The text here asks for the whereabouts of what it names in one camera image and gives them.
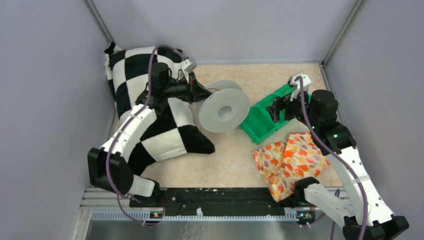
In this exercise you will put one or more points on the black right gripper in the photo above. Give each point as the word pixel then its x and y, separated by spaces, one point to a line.
pixel 282 103

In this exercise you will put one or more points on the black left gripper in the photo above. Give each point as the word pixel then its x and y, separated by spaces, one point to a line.
pixel 195 91

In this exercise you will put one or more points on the grey perforated cable spool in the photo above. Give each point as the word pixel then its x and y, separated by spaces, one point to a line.
pixel 225 109

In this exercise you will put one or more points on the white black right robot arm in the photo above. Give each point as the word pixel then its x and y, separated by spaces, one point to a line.
pixel 366 216

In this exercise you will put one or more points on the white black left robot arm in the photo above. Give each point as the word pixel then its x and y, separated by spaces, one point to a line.
pixel 108 167

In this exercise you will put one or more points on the green plastic bin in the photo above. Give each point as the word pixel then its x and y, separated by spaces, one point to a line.
pixel 258 125

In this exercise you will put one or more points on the black white checkered pillow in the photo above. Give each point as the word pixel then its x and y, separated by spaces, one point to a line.
pixel 142 76

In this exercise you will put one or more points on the floral orange cloth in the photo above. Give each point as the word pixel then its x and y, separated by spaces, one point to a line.
pixel 285 162

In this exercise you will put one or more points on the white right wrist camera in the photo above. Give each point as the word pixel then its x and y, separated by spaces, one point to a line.
pixel 297 81

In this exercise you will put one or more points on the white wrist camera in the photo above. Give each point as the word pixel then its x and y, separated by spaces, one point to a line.
pixel 297 81
pixel 187 66

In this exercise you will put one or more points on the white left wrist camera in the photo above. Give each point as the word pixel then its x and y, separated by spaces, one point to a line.
pixel 187 66

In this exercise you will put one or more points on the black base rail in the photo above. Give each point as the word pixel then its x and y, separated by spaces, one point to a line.
pixel 224 202

